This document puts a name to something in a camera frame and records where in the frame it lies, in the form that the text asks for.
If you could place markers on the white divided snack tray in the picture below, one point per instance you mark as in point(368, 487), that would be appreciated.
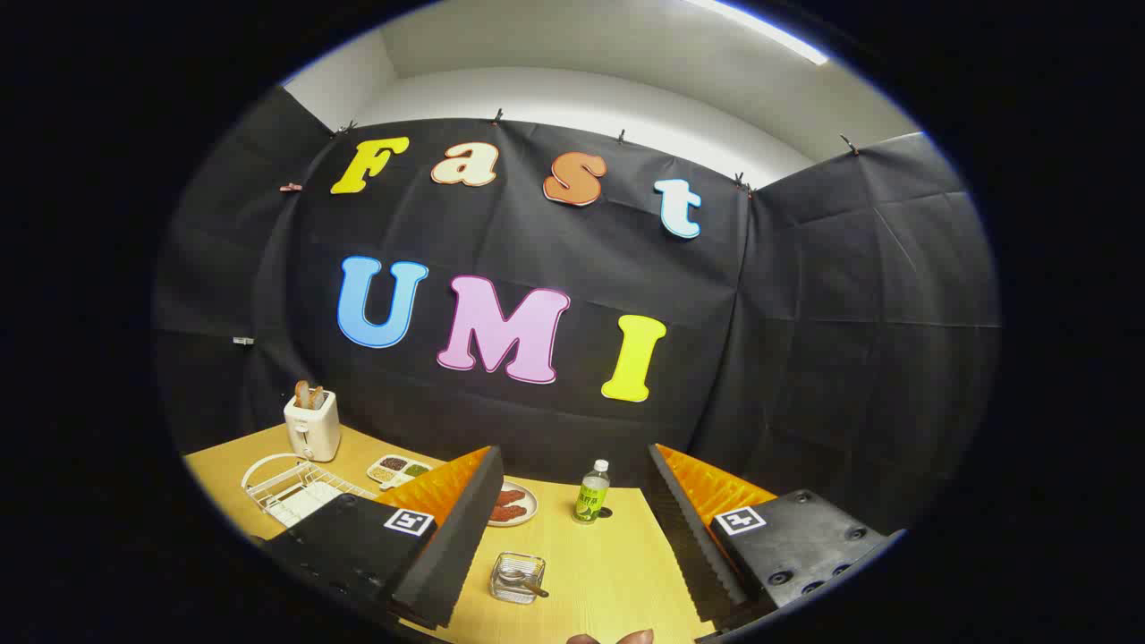
point(400, 469)

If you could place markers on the green label drink bottle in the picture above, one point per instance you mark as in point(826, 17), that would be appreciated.
point(590, 496)

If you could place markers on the white oval dish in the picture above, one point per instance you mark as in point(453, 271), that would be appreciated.
point(528, 514)

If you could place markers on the black backdrop cloth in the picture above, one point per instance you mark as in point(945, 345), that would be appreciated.
point(805, 313)

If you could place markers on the white toaster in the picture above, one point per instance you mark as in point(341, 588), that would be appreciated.
point(313, 434)

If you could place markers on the brown toast slice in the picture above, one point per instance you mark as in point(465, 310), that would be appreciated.
point(317, 399)
point(302, 394)

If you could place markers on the red sausage slices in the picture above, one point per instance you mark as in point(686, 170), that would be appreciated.
point(506, 505)

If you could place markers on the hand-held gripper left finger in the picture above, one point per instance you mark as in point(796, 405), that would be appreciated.
point(456, 546)

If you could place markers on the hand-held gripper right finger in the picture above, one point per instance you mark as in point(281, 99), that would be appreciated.
point(689, 546)

